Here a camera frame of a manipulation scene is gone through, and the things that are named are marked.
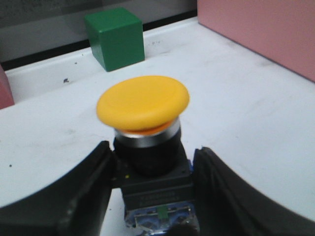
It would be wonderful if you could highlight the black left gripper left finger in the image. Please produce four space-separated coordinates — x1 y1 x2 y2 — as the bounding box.
0 141 116 236

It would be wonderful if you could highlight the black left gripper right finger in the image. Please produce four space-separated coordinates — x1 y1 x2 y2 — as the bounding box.
193 147 315 236

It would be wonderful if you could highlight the yellow mushroom push button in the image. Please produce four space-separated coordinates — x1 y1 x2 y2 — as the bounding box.
96 75 199 236

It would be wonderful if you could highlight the pink cube near counter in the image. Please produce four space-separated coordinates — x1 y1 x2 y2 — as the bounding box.
0 66 15 109

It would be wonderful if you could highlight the green cube middle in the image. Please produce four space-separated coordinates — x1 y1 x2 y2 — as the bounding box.
84 7 145 72

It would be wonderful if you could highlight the grey stone counter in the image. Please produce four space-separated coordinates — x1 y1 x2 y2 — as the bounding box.
0 0 197 62

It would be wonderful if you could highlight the pink plastic bin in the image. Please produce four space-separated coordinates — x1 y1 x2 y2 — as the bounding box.
197 0 315 81

